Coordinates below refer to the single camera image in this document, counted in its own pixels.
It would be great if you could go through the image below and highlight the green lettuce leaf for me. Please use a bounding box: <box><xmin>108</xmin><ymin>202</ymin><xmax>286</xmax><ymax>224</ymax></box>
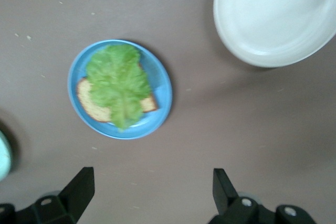
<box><xmin>85</xmin><ymin>45</ymin><xmax>152</xmax><ymax>132</ymax></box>

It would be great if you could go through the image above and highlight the brown bread slice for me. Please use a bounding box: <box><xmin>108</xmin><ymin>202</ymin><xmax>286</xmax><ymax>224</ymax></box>
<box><xmin>76</xmin><ymin>62</ymin><xmax>159</xmax><ymax>123</ymax></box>

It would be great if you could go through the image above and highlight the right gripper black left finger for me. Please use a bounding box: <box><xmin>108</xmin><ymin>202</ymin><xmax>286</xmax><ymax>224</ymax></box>
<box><xmin>0</xmin><ymin>166</ymin><xmax>96</xmax><ymax>224</ymax></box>

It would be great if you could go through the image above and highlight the blue plate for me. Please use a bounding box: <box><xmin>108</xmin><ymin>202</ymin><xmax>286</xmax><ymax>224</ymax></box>
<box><xmin>67</xmin><ymin>39</ymin><xmax>173</xmax><ymax>140</ymax></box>

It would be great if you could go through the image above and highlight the mint green plate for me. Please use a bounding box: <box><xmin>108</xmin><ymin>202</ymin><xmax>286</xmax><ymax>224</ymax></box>
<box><xmin>0</xmin><ymin>129</ymin><xmax>14</xmax><ymax>182</ymax></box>

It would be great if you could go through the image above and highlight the beige plate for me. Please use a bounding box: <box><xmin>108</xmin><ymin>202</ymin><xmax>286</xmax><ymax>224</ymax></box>
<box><xmin>213</xmin><ymin>0</ymin><xmax>336</xmax><ymax>69</ymax></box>

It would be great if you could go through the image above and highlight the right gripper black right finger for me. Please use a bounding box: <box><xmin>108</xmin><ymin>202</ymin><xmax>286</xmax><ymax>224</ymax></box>
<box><xmin>208</xmin><ymin>168</ymin><xmax>319</xmax><ymax>224</ymax></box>

